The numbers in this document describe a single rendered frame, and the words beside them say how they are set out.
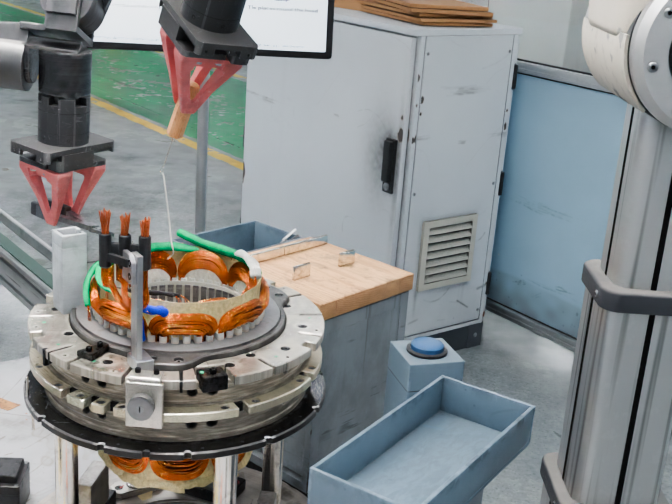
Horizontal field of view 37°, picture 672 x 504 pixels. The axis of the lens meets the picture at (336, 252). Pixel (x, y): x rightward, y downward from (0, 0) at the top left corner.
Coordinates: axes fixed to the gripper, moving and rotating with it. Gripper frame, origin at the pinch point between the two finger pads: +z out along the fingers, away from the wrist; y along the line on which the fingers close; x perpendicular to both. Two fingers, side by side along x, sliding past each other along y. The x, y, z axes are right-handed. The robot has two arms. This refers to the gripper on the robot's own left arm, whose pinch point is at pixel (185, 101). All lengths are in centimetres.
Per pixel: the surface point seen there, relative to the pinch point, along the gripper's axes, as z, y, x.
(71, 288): 22.9, 1.6, -7.9
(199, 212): 76, -83, 57
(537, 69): 66, -151, 215
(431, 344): 21.9, 16.5, 31.8
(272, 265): 30.0, -9.0, 24.7
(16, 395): 70, -27, 1
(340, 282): 26.3, -0.6, 29.8
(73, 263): 20.2, 0.5, -7.9
